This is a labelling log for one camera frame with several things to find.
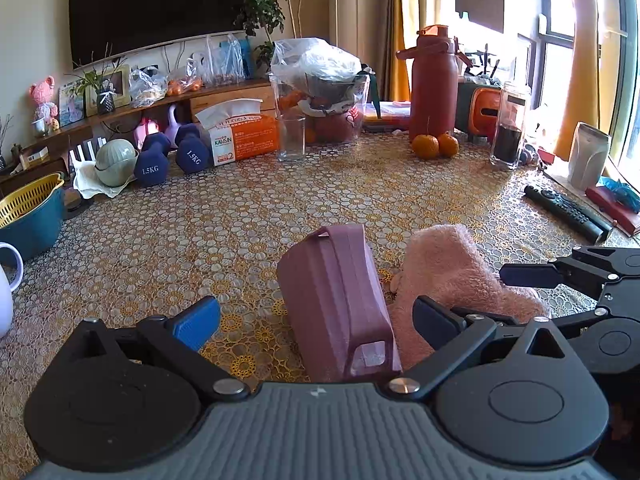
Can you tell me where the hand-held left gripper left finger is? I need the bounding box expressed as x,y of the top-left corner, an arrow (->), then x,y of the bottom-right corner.
65,296 -> 251,402

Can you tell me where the glass jar with dark liquid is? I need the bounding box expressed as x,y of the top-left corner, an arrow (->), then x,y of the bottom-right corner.
490,81 -> 532,170

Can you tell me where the small vase with twigs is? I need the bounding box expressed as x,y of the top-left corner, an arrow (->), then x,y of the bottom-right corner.
70,45 -> 126,115

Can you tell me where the picture card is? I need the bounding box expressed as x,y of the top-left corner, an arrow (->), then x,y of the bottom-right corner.
59,81 -> 86,127

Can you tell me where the dark green case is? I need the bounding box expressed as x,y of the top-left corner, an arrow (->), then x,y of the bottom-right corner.
456,77 -> 506,143

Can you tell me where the orange tissue holder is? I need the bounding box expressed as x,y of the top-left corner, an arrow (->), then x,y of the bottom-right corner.
470,87 -> 503,136

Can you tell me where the red water bottle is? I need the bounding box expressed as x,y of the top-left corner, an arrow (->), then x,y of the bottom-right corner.
396,25 -> 473,142

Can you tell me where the clear plastic bag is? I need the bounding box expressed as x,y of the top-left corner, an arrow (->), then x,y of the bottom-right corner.
187,34 -> 248,88

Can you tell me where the red notebook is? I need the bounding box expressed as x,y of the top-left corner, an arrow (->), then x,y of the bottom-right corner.
585,185 -> 640,236

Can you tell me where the pink fluffy towel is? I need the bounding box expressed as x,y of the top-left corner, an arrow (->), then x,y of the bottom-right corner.
387,224 -> 551,371

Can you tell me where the pale green round container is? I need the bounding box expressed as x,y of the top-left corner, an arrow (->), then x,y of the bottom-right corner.
95,138 -> 138,186

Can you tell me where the giraffe plush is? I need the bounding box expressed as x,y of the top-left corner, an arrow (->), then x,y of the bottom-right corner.
541,0 -> 601,161

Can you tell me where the purple plastic cup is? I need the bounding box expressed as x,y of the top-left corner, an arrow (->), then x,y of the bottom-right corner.
276,225 -> 403,383

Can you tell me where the orange fruit with stem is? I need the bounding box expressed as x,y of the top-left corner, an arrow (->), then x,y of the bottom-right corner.
412,117 -> 440,160

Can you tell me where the pink kettlebell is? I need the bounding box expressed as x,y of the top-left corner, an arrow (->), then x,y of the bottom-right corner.
134,117 -> 161,151

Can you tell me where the blue plastic bag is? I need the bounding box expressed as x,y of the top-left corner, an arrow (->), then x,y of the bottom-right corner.
600,176 -> 640,213

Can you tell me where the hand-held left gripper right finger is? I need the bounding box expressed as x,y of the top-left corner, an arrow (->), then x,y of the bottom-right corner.
389,295 -> 573,401

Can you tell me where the small cardboard box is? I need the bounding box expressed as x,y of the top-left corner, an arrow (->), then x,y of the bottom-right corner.
19,146 -> 51,170

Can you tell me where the grey cup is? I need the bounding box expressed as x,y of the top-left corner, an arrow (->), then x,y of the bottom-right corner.
567,121 -> 612,190

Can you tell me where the blue dumbbell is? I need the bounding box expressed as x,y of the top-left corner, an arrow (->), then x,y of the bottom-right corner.
134,132 -> 172,188
175,124 -> 211,175

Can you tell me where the wooden television cabinet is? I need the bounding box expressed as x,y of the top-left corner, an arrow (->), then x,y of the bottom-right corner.
0,77 -> 281,196

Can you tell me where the tall potted plant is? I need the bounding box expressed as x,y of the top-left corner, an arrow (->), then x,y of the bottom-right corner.
234,0 -> 326,73

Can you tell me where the white slotted rack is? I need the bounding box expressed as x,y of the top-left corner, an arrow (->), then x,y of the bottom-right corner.
70,136 -> 108,166

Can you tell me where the white mug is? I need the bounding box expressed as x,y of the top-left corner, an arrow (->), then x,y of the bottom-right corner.
0,242 -> 25,338

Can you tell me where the green photo frame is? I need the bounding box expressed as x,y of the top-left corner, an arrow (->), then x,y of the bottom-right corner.
85,64 -> 132,117

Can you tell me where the bag of oranges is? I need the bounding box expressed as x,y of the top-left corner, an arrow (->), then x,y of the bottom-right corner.
167,77 -> 203,97

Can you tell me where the orange tissue pack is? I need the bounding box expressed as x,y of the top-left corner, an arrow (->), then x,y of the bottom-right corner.
194,99 -> 280,167

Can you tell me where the pink pig basket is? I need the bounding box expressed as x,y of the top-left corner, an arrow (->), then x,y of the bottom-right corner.
311,106 -> 364,143

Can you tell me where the yellow curtain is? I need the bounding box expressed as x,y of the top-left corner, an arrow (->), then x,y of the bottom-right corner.
390,0 -> 421,101

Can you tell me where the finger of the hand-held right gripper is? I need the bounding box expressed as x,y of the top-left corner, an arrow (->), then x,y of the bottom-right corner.
499,246 -> 640,293
547,304 -> 632,333

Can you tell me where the purple kettlebell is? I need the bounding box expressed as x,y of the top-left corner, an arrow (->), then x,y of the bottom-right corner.
165,105 -> 183,148

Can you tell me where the black television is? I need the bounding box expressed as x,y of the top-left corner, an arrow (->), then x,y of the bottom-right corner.
68,0 -> 253,68

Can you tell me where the white cloth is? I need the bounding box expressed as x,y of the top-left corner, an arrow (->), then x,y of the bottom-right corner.
72,160 -> 136,200

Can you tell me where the plastic bag over bowl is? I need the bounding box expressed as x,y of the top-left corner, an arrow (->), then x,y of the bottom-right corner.
270,37 -> 362,98

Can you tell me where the stack of plastic boxes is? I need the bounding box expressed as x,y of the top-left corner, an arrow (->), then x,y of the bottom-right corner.
362,101 -> 413,133

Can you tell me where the drinking glass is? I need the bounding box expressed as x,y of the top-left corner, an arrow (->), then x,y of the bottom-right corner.
276,114 -> 307,162

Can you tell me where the yellow colander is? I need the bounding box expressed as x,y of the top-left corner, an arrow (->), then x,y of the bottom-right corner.
0,172 -> 66,228

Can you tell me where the plastic bag of food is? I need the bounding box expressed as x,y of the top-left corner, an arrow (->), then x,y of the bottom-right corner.
129,66 -> 168,108

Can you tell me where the pink bear figurine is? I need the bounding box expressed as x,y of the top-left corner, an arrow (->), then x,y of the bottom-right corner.
28,76 -> 57,136

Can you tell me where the black remote control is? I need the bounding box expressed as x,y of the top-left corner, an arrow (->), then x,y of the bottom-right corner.
523,185 -> 613,242

